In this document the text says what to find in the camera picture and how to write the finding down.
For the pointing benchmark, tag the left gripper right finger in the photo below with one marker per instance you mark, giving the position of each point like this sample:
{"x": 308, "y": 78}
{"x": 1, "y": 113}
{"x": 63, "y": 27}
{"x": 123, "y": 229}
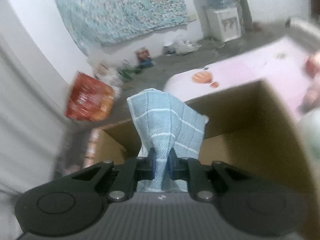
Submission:
{"x": 191, "y": 171}

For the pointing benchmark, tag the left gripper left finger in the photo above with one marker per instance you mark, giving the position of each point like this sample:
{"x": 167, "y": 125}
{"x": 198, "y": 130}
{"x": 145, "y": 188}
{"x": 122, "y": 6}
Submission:
{"x": 130, "y": 173}

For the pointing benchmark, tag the blue checked microfiber cloth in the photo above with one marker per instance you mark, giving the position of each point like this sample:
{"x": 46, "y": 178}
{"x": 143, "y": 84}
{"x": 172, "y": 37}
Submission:
{"x": 164, "y": 122}

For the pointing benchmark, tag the brown cardboard box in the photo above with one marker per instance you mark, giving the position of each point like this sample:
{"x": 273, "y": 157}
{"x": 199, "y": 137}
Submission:
{"x": 251, "y": 140}

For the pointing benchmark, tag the red snack package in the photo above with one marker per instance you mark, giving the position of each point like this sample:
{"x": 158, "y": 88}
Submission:
{"x": 89, "y": 99}

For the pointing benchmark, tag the red can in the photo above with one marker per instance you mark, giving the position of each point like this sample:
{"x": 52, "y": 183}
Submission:
{"x": 143, "y": 55}

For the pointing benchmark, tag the white tied plastic bag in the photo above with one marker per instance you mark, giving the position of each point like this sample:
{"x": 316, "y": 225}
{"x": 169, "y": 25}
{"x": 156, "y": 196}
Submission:
{"x": 310, "y": 132}

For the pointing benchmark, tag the white water dispenser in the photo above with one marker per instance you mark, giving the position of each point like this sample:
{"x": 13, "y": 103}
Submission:
{"x": 220, "y": 24}

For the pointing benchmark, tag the pink plush ball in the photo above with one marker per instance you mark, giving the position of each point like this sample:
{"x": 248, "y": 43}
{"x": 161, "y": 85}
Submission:
{"x": 311, "y": 68}

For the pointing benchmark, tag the teal patterned wall cloth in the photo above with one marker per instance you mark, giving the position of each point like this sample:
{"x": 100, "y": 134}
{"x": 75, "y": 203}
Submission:
{"x": 101, "y": 23}

